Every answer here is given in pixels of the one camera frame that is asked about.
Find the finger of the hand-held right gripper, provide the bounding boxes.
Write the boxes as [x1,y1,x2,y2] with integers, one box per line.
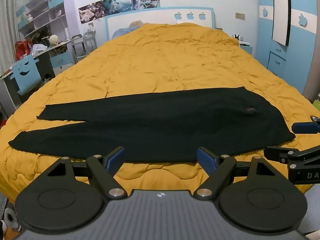
[292,115,320,134]
[264,146,300,164]

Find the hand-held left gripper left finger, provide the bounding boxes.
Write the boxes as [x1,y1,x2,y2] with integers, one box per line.
[37,147,128,200]

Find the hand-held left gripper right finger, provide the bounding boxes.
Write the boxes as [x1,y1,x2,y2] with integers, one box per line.
[194,147,285,200]

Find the black pants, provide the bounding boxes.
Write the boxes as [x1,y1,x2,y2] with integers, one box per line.
[8,86,296,163]

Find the blue and white wardrobe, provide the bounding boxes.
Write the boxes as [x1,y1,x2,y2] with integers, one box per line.
[259,0,320,100]

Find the blue nightstand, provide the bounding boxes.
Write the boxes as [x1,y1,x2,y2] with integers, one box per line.
[239,41,253,55]

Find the yellow quilt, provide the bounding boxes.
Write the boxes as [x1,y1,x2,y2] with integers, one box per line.
[0,22,320,200]

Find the grey chair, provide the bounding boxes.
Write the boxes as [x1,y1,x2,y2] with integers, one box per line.
[83,31,98,54]
[72,34,87,63]

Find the black framed mirror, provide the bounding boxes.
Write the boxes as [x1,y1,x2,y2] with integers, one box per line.
[271,0,292,47]

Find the cluttered desk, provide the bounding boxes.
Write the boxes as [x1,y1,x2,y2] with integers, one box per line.
[0,39,75,115]

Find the grey shoe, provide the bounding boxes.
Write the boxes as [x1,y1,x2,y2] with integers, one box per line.
[0,202,23,233]

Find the blue smiley chair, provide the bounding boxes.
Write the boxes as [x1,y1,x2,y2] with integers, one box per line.
[10,55,42,95]

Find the blue pillow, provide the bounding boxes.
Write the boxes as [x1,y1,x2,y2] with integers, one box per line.
[111,20,145,39]

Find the white plastic bag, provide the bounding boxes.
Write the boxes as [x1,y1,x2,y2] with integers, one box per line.
[32,44,48,55]

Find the red bag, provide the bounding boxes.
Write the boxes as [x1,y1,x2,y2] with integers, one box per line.
[15,41,33,58]

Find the white and blue headboard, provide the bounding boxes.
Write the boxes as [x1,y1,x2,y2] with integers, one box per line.
[104,7,215,42]

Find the white and blue bookshelf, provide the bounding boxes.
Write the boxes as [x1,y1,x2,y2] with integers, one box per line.
[16,0,73,43]

